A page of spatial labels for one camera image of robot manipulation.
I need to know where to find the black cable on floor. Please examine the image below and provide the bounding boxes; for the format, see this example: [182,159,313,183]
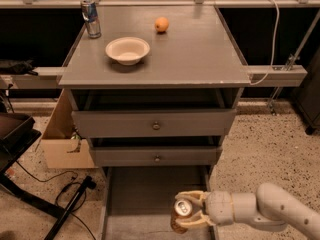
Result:
[15,159,98,240]

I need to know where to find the metal rail frame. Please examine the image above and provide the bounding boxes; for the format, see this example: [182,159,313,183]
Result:
[0,0,320,89]

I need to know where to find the black chair base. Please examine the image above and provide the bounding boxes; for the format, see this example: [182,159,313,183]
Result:
[0,112,98,240]

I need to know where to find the white paper bowl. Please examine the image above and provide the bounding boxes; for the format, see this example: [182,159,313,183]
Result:
[105,37,150,66]

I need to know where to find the grey top drawer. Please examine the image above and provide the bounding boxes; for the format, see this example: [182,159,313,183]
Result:
[72,109,236,138]

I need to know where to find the grey drawer cabinet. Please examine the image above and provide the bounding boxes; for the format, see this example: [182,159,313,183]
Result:
[59,6,250,167]

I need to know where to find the white cable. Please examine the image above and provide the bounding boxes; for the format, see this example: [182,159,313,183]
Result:
[249,0,281,86]

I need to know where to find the black bag on rail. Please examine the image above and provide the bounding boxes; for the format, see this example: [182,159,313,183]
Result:
[0,59,38,76]

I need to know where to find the grey drawer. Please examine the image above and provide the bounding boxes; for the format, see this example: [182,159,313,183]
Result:
[90,146,222,167]
[72,109,236,138]
[98,166,218,240]

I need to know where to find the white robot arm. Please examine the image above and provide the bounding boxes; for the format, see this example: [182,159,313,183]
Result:
[174,183,320,240]

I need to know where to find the grey bottom drawer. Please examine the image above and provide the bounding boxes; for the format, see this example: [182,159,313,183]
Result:
[98,166,218,240]

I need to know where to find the grey middle drawer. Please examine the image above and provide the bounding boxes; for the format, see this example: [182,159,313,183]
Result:
[90,146,222,167]

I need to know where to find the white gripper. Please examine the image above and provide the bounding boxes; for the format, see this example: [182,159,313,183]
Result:
[175,190,233,229]

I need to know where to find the blue silver energy drink can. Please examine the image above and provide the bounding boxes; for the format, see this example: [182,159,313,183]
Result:
[81,0,101,38]

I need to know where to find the orange soda can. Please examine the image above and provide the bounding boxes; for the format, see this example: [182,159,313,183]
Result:
[170,199,193,234]

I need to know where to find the orange fruit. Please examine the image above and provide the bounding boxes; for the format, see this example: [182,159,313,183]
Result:
[154,17,169,33]

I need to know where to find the cardboard box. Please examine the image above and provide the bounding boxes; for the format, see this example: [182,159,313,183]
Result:
[40,91,95,169]

